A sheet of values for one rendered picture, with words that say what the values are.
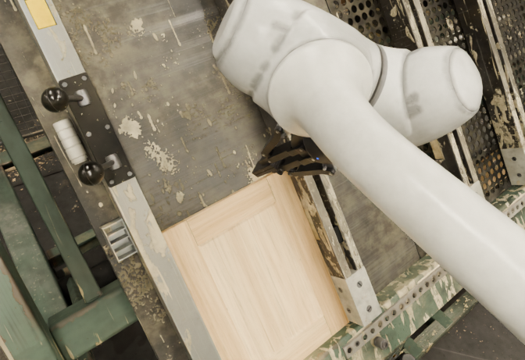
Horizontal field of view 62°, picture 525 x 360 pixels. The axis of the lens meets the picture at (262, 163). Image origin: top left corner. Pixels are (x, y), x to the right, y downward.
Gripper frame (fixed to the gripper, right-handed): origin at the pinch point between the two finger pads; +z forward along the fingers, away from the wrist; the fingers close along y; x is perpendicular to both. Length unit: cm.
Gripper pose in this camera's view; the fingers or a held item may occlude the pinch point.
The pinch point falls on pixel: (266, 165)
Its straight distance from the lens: 79.8
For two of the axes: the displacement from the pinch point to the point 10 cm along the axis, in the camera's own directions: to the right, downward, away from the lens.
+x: -4.1, 7.9, -4.6
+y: -7.6, -5.7, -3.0
